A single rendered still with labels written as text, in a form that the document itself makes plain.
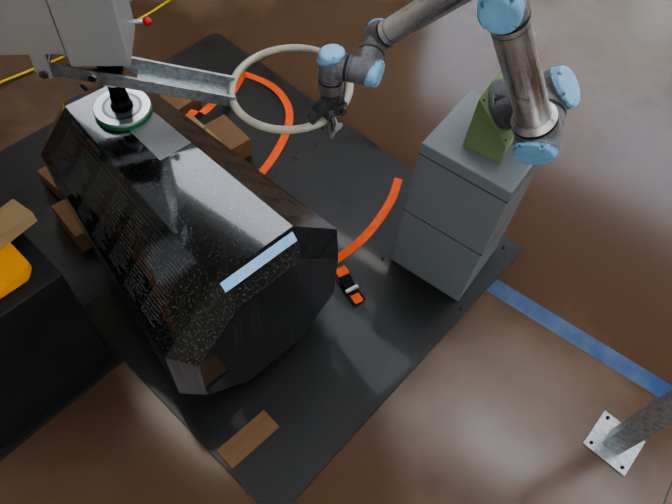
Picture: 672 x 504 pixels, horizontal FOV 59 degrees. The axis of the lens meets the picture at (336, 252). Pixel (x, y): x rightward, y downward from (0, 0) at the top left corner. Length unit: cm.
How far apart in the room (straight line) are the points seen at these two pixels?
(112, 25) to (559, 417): 235
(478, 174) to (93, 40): 142
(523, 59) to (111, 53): 131
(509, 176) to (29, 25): 172
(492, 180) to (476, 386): 98
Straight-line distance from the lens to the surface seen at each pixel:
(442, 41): 435
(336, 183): 329
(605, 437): 296
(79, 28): 218
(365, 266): 299
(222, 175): 225
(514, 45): 177
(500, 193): 235
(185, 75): 245
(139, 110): 248
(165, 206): 218
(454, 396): 279
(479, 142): 238
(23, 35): 225
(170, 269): 212
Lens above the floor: 253
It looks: 56 degrees down
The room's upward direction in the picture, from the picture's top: 7 degrees clockwise
